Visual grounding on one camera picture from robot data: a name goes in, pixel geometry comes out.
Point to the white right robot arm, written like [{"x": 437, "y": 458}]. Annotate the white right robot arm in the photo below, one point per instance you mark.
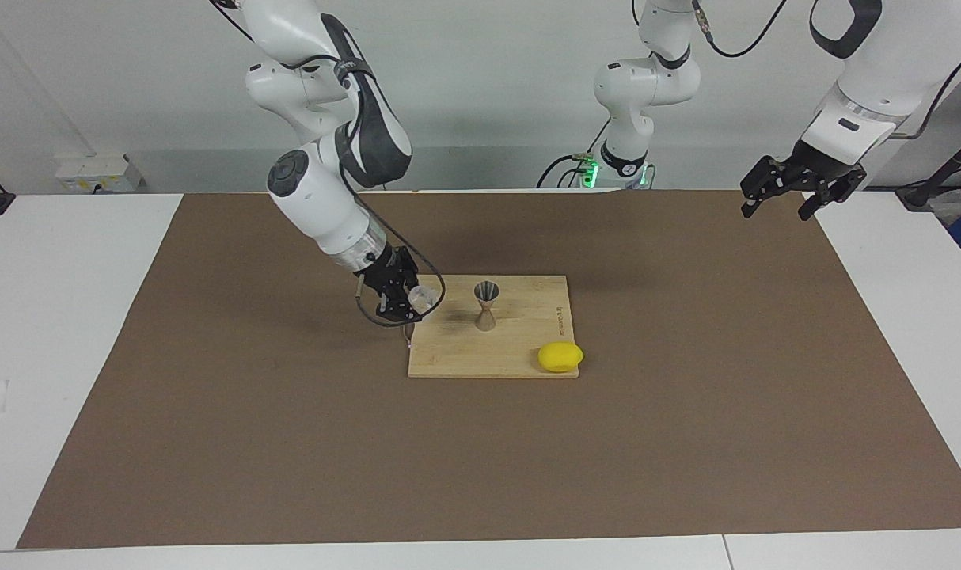
[{"x": 314, "y": 198}]

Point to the metal double jigger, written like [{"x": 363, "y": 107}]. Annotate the metal double jigger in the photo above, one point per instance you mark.
[{"x": 487, "y": 291}]

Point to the brown table mat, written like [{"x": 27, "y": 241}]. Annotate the brown table mat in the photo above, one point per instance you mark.
[{"x": 290, "y": 459}]

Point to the black stand leg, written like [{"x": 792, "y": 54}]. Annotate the black stand leg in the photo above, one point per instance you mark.
[{"x": 951, "y": 162}]

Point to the wooden cutting board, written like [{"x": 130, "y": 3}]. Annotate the wooden cutting board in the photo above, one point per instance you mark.
[{"x": 465, "y": 352}]

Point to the clear glass cup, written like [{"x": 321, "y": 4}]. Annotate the clear glass cup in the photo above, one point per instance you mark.
[{"x": 423, "y": 298}]

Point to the white power strip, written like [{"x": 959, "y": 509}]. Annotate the white power strip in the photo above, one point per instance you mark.
[{"x": 93, "y": 170}]

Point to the yellow lemon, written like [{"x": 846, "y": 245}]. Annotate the yellow lemon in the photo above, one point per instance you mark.
[{"x": 560, "y": 357}]

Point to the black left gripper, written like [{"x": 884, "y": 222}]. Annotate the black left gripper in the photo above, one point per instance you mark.
[{"x": 819, "y": 162}]

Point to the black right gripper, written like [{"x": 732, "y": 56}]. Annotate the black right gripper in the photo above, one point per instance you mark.
[{"x": 389, "y": 273}]

